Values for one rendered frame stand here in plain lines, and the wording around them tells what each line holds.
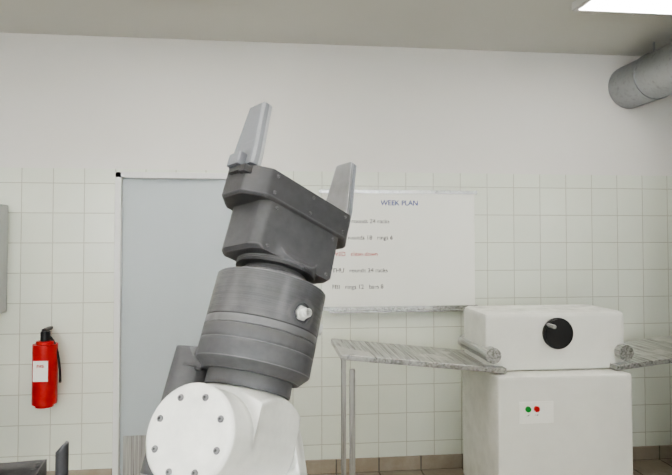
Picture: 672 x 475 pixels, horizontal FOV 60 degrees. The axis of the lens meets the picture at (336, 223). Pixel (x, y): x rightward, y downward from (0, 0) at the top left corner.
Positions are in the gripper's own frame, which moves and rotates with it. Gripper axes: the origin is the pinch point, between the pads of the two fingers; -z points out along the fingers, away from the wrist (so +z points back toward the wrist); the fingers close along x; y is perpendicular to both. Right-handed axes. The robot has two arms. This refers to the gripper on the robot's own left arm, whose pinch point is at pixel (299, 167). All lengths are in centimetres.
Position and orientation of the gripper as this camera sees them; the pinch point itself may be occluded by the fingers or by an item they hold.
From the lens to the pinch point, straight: 51.3
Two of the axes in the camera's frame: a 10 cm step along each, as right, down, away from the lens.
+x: -6.8, -4.0, -6.2
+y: -7.1, 1.5, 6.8
